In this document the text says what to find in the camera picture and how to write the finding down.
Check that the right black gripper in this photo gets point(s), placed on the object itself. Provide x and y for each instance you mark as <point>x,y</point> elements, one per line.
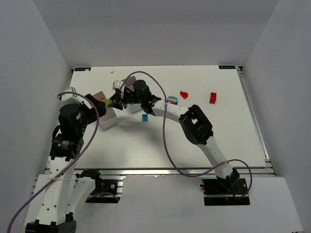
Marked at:
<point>125,97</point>

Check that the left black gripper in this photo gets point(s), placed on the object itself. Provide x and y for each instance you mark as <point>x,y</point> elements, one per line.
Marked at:
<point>97,106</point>

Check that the small cyan lego brick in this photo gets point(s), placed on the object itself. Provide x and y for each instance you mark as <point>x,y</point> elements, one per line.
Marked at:
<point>144,118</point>

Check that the blue round toy piece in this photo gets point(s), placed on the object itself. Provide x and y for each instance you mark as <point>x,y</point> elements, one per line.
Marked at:
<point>172,100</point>

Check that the small red sloped lego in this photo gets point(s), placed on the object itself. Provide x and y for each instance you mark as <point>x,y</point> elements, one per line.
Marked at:
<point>184,94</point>

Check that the red lego brick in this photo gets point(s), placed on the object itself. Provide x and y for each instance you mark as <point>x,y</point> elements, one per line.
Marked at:
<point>213,98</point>

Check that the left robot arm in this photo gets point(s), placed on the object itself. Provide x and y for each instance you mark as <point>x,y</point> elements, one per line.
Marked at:
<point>61,203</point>

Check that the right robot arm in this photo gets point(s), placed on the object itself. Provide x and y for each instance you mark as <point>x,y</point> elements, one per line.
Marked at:
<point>194,123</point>

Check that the white left sorting container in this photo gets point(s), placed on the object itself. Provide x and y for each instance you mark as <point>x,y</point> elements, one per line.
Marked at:
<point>110,118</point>

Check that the white sorting container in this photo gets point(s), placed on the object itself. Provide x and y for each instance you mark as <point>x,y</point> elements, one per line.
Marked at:
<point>132,107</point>
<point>110,118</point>

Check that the white right sorting container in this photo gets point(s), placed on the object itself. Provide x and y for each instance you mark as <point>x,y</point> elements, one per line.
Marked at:
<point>132,107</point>

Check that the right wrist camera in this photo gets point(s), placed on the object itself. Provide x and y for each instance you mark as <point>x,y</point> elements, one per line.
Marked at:
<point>118,85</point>

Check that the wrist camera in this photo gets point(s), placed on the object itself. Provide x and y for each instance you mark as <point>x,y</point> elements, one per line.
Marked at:
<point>69,98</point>
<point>118,85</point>

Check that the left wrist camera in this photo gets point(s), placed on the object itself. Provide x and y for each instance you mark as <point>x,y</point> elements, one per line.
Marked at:
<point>69,98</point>

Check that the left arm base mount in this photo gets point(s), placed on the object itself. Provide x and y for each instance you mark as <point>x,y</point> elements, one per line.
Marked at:
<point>105,189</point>

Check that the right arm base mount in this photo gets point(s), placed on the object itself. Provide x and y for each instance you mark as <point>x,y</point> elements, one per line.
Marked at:
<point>217,194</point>

